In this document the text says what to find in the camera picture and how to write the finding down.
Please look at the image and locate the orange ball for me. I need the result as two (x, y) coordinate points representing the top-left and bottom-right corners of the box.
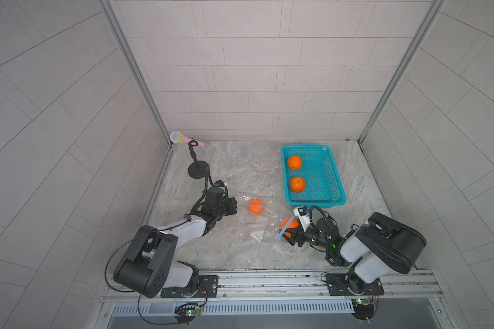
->
(280, 217), (301, 239)
(248, 199), (265, 215)
(287, 155), (303, 171)
(289, 176), (306, 193)

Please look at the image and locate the clear zip-top bag blue seal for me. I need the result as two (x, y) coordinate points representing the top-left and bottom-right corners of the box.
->
(234, 193), (297, 243)

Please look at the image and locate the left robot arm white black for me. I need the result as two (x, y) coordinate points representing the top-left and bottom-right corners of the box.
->
(113, 180), (237, 298)

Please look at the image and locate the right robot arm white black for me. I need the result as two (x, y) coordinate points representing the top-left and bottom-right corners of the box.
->
(276, 206), (427, 301)

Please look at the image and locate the teal plastic basket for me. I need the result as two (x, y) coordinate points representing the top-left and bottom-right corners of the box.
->
(281, 144), (347, 208)

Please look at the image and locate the black microphone stand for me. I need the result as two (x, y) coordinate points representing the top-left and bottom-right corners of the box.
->
(187, 139), (210, 179)

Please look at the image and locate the white ventilation grille strip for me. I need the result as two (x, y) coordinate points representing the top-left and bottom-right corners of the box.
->
(112, 300), (355, 317)

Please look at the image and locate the right circuit board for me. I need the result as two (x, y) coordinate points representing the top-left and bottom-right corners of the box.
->
(351, 298), (377, 322)

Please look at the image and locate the circuit board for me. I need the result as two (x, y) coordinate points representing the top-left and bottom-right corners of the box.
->
(174, 302), (203, 323)
(351, 298), (377, 322)

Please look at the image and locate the pink toy microphone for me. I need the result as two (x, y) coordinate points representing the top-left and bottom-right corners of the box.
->
(170, 132), (204, 148)

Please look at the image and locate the left circuit board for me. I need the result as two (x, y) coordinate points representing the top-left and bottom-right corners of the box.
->
(174, 302), (203, 323)

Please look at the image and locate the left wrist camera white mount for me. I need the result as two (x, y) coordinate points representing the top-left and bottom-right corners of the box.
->
(214, 180), (229, 198)

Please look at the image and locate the aluminium mounting rail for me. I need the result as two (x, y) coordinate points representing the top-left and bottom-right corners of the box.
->
(100, 266), (443, 303)

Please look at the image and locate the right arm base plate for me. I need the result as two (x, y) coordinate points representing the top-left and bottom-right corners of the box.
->
(321, 272), (384, 298)

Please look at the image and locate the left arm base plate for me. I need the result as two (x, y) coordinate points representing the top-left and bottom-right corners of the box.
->
(160, 275), (219, 298)

